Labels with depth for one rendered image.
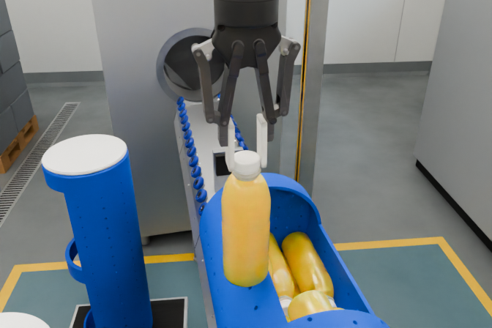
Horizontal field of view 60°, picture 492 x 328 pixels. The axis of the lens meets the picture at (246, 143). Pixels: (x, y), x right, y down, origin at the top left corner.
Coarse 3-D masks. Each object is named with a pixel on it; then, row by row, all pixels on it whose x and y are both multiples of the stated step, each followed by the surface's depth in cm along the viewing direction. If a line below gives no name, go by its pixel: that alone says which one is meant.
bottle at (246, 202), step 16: (240, 176) 59; (256, 176) 59; (224, 192) 61; (240, 192) 59; (256, 192) 59; (224, 208) 61; (240, 208) 59; (256, 208) 60; (224, 224) 63; (240, 224) 60; (256, 224) 61; (224, 240) 64; (240, 240) 62; (256, 240) 62; (224, 256) 66; (240, 256) 63; (256, 256) 64; (224, 272) 68; (240, 272) 65; (256, 272) 65
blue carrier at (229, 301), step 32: (288, 192) 102; (288, 224) 106; (320, 224) 101; (320, 256) 100; (224, 288) 77; (256, 288) 70; (352, 288) 85; (224, 320) 73; (256, 320) 66; (320, 320) 62; (352, 320) 63
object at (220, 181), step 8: (216, 152) 138; (224, 152) 139; (216, 160) 138; (224, 160) 138; (216, 168) 139; (224, 168) 139; (216, 176) 142; (224, 176) 143; (216, 184) 144; (224, 184) 144; (216, 192) 145
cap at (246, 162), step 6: (246, 150) 61; (234, 156) 59; (240, 156) 59; (246, 156) 60; (252, 156) 60; (258, 156) 59; (234, 162) 58; (240, 162) 58; (246, 162) 58; (252, 162) 58; (258, 162) 59; (234, 168) 59; (240, 168) 58; (246, 168) 58; (252, 168) 58; (258, 168) 59; (246, 174) 58
